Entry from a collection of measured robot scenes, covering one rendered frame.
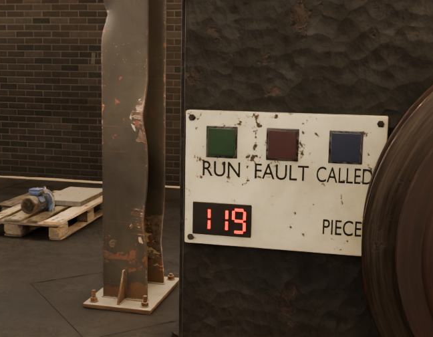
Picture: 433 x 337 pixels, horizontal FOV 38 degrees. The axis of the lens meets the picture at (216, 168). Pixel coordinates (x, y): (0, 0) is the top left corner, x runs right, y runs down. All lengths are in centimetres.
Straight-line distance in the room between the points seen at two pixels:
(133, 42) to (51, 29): 426
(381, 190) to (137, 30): 283
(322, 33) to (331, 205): 22
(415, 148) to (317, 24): 24
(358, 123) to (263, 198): 16
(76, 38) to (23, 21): 69
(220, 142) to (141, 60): 260
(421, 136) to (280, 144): 21
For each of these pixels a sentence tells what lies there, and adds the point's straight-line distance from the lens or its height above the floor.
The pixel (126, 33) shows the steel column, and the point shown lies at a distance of 346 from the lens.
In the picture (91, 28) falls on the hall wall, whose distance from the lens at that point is 744.
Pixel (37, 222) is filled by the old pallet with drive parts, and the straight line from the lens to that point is 510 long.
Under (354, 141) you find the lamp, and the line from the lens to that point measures 81.
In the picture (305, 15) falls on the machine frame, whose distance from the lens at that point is 84.
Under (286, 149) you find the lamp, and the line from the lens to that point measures 82.
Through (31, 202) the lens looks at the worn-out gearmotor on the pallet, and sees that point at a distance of 518.
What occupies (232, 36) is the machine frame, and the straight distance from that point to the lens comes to 85.
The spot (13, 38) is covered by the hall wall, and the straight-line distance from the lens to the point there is 789.
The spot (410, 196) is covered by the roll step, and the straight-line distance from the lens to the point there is 68.
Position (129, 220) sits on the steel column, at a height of 48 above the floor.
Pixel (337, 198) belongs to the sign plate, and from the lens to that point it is 83.
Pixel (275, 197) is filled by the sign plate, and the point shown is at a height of 113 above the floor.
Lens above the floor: 129
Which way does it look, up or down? 9 degrees down
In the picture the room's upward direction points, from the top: 1 degrees clockwise
